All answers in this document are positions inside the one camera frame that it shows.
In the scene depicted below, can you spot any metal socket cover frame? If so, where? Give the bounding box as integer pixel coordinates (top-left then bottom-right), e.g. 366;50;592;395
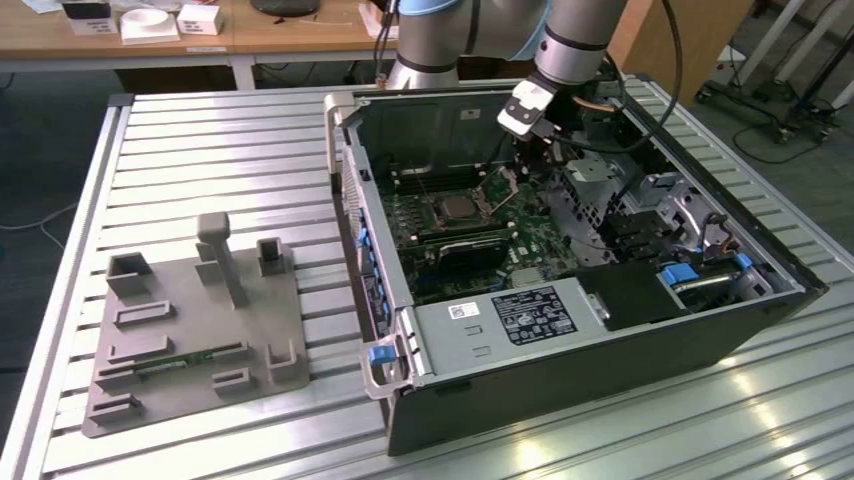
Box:
475;166;521;222

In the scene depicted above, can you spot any silver CPU with green rim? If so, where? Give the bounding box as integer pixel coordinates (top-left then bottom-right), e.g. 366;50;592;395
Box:
441;196;487;223

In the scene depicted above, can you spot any CPU socket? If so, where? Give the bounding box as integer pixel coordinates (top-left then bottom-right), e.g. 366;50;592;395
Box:
425;188;501;230

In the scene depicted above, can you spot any silver metal drive cage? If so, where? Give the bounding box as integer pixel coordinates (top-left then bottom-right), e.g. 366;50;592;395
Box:
543;102;708;269

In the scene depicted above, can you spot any green motherboard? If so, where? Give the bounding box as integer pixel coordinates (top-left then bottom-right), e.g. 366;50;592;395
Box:
377;162;583;307

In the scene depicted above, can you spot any installed RAM stick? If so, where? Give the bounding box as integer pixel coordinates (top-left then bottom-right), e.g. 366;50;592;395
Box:
417;225;508;241

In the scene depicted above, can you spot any black graphics card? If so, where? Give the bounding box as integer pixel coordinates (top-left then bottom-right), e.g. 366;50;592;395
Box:
431;237;509;277

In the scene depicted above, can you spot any wooden panel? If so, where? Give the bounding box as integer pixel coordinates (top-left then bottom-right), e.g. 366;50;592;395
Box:
609;0;759;109

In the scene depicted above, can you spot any black plastic shroud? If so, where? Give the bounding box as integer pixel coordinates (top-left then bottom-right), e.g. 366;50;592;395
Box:
576;259;693;332

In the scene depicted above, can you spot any silver cylindrical bar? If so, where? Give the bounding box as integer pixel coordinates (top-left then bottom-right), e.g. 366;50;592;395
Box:
672;272;745;299

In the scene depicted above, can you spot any silver power supply unit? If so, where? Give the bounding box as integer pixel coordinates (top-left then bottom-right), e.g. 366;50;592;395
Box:
404;276;613;377

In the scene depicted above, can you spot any wooden desk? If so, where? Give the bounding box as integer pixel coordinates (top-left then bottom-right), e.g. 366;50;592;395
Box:
0;0;605;91

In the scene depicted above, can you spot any black round base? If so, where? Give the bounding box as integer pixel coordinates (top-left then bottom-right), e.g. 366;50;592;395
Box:
249;0;321;17

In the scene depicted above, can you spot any black PC case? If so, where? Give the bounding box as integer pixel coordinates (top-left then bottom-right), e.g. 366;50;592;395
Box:
322;74;832;457

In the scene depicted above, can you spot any white cube box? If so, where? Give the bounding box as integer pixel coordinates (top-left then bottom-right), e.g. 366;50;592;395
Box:
174;2;226;37

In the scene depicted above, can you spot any grey parts rack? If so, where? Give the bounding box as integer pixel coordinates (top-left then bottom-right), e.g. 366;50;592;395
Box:
78;211;313;440

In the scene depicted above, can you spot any white round stand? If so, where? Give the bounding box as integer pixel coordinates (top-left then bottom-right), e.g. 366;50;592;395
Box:
117;7;182;47

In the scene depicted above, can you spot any green RAM stick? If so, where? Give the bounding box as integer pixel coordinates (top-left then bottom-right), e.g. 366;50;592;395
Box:
130;349;221;375

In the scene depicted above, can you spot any white box with black top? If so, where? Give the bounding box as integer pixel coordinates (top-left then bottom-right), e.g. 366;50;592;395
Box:
61;0;116;37

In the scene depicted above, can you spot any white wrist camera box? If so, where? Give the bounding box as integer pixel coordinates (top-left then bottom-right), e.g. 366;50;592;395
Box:
496;79;559;140

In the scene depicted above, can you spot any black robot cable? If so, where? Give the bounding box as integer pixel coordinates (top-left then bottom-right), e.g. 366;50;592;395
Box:
552;0;685;154

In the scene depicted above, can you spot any white metal frame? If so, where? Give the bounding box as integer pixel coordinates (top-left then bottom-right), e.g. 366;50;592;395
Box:
705;0;854;101

